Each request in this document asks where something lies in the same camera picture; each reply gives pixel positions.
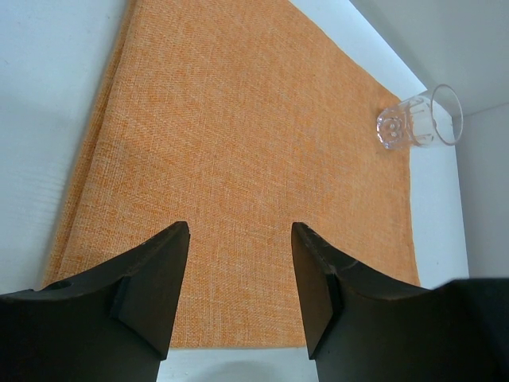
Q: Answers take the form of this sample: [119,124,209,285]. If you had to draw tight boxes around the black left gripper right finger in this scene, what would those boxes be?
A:
[291,223,508,381]

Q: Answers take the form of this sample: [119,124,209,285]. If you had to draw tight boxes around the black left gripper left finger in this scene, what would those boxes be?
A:
[1,221,190,381]

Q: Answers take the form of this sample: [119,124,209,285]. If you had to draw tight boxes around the clear drinking glass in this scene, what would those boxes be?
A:
[376,84,464,150]

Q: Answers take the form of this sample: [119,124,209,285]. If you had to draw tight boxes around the orange cloth placemat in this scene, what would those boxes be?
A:
[43,0,418,348]

